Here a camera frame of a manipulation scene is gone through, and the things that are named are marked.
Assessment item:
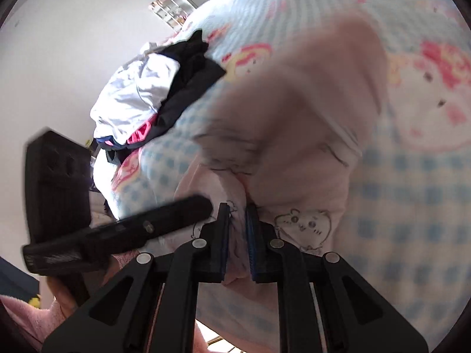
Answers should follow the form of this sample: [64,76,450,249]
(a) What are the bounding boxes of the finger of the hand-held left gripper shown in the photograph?
[91,195,213,246]

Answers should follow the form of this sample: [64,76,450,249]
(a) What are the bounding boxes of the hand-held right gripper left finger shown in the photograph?
[42,202,232,353]

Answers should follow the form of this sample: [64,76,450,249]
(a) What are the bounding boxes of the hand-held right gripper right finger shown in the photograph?
[245,203,429,353]

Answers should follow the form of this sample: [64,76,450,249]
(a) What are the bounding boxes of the pink printed pajama pants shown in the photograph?
[172,10,389,286]

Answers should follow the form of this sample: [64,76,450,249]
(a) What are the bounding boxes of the person's left forearm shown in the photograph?
[0,276,82,353]

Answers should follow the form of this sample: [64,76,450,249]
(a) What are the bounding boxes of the navy garment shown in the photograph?
[96,136,123,167]

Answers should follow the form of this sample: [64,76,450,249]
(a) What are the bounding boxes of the magenta garment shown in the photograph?
[127,123,152,146]

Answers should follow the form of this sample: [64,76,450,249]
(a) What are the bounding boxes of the white garment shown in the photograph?
[90,42,182,146]

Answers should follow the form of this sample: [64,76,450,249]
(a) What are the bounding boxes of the black garment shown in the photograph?
[156,29,226,141]

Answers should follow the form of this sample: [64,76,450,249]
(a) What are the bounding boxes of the blue checked printed blanket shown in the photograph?
[91,0,471,353]

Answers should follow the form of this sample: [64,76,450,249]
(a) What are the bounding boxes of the white shelf rack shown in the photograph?
[149,0,192,32]

